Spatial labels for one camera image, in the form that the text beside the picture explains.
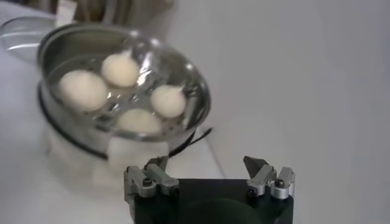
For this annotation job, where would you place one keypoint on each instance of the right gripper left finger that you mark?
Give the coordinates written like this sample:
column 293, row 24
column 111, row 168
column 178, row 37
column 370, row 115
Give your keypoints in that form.
column 161, row 179

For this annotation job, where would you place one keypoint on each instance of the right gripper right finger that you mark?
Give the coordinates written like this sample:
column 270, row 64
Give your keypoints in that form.
column 263, row 178

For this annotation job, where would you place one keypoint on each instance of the white steamed baozi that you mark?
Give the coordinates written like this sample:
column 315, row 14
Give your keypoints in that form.
column 138, row 122
column 82, row 90
column 167, row 102
column 120, row 71

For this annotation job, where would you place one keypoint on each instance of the perforated steel steamer basket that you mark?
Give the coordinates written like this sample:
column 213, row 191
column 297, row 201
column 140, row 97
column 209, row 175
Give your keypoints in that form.
column 70, row 45

